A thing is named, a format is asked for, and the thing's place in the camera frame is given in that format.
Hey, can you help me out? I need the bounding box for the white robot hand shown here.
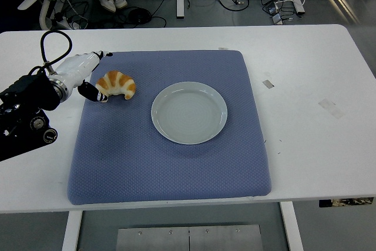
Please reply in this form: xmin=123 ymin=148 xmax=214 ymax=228
xmin=54 ymin=51 xmax=114 ymax=104

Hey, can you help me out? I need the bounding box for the orange striped croissant bread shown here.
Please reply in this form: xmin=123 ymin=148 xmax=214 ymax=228
xmin=95 ymin=70 xmax=137 ymax=103

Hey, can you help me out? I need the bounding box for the pale grey round plate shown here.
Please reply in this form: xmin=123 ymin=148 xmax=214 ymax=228
xmin=150 ymin=81 xmax=229 ymax=146

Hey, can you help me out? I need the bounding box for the blue quilted mat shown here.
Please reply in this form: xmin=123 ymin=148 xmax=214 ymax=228
xmin=66 ymin=50 xmax=271 ymax=206

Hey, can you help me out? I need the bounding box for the white table leg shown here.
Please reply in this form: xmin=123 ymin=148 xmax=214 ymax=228
xmin=61 ymin=210 xmax=83 ymax=251
xmin=279 ymin=201 xmax=304 ymax=251

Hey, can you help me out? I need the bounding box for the large clear tape strip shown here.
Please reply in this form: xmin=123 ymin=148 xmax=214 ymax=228
xmin=318 ymin=98 xmax=345 ymax=120

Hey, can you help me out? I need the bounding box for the black table control panel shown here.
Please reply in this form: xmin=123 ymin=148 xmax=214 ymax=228
xmin=319 ymin=197 xmax=374 ymax=208

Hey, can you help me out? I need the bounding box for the large black cable coil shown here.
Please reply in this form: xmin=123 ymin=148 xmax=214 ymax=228
xmin=128 ymin=6 xmax=167 ymax=29

